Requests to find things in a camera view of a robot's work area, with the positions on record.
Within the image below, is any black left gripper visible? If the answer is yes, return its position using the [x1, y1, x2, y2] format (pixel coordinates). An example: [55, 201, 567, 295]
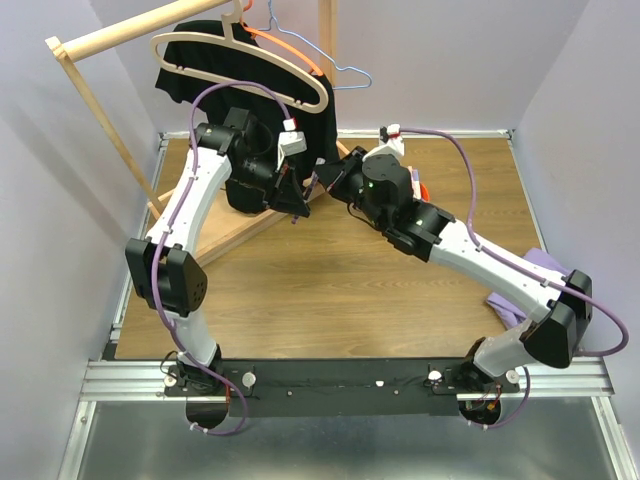
[229, 152, 312, 217]

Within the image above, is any dark purple pen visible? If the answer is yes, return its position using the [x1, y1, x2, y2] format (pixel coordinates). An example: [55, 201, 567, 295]
[291, 178, 315, 224]

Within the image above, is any blue capped white marker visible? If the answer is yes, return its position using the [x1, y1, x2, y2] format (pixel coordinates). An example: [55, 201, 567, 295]
[410, 167, 422, 200]

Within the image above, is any orange round pen organizer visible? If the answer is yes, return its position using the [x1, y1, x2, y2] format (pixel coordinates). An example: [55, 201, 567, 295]
[419, 183, 431, 202]

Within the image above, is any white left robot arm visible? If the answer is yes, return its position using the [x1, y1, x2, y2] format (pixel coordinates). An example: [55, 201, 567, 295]
[125, 108, 310, 395]

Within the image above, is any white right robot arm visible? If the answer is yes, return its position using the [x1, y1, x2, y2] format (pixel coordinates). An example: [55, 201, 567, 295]
[315, 148, 592, 392]

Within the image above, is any wooden clothes rack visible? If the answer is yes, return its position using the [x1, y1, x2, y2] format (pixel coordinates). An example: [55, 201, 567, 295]
[45, 0, 360, 269]

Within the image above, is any black t-shirt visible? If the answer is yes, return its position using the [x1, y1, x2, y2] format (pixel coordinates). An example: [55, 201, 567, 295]
[155, 41, 339, 214]

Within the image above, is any orange hanger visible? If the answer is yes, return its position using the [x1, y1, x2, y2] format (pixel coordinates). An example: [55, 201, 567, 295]
[240, 19, 324, 77]

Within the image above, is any beige plastic hanger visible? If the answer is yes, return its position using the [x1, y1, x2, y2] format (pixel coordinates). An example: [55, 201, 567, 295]
[149, 0, 329, 115]

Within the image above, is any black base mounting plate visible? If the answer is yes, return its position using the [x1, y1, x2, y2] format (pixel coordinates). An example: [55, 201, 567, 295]
[161, 357, 520, 418]

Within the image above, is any purple cloth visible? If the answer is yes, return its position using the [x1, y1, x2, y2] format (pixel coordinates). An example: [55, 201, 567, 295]
[486, 247, 571, 331]

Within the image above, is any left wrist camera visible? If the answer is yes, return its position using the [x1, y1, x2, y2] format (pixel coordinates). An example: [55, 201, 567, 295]
[276, 118, 307, 171]

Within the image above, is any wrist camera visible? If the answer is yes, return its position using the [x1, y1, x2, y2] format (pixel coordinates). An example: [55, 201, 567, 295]
[276, 118, 307, 171]
[372, 123, 405, 160]

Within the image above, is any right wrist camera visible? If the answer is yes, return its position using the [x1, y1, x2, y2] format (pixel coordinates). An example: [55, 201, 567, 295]
[372, 123, 405, 160]

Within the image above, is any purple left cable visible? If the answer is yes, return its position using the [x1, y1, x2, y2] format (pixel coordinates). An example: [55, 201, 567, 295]
[152, 81, 299, 437]

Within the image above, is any purple cable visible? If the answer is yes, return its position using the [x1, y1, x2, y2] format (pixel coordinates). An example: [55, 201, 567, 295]
[152, 81, 299, 437]
[397, 127, 630, 431]

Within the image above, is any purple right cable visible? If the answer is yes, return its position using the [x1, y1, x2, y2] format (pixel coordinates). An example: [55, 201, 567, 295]
[397, 127, 630, 431]

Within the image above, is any blue wire hanger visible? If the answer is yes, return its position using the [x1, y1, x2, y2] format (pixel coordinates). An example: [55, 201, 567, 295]
[264, 1, 374, 92]

